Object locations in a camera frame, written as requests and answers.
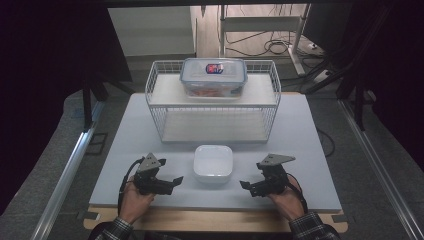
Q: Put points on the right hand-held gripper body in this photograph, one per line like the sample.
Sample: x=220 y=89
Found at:
x=271 y=181

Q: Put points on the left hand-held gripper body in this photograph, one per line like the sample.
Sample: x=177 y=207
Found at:
x=150 y=181

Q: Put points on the white square bowl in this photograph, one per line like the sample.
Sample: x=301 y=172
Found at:
x=213 y=163

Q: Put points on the clear lidded food container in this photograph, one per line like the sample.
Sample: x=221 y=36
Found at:
x=213 y=76

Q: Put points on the person's left hand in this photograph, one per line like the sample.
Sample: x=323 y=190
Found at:
x=136 y=203

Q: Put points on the person's right hand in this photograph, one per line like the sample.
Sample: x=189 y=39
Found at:
x=288 y=203

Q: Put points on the wooden table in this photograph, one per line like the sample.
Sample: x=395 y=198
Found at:
x=213 y=220

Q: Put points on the grey table mat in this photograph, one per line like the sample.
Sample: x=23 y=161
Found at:
x=300 y=133

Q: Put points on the black stand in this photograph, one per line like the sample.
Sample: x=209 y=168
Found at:
x=358 y=100
x=88 y=100

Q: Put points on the white power strip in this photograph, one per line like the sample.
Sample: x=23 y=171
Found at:
x=321 y=76

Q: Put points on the aluminium rail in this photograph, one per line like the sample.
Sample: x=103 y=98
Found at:
x=66 y=173
x=380 y=166

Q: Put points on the white desk frame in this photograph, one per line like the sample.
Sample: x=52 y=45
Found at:
x=260 y=23

